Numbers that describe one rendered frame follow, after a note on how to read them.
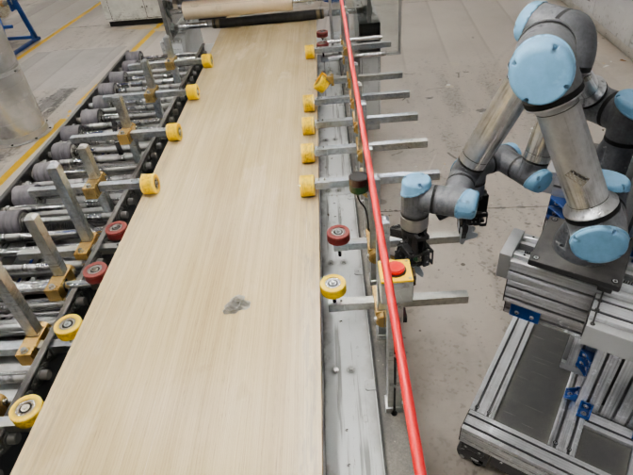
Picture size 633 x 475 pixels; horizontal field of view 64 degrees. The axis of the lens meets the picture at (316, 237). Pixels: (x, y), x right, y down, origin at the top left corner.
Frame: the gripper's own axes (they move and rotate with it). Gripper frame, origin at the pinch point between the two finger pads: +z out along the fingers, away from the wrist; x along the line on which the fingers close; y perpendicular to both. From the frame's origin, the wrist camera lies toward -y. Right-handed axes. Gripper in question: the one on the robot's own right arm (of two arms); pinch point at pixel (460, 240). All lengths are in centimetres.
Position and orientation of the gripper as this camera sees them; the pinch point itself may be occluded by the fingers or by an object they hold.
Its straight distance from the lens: 182.4
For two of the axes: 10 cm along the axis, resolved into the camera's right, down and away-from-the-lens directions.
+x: 0.0, -6.3, 7.8
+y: 10.0, -0.7, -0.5
